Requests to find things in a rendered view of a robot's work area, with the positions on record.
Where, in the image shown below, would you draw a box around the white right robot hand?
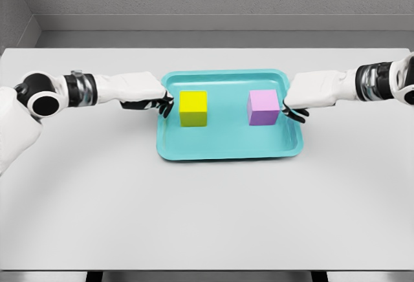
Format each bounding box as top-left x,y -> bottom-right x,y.
282,70 -> 344,124

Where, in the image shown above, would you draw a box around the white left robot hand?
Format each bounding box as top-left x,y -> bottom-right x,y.
116,70 -> 175,119

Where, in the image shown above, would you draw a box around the pink purple cube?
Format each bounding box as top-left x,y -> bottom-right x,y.
246,89 -> 281,127

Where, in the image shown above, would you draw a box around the yellow cube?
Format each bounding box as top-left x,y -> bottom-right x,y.
179,90 -> 208,128

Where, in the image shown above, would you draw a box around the teal plastic tray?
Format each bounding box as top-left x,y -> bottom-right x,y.
155,68 -> 305,162

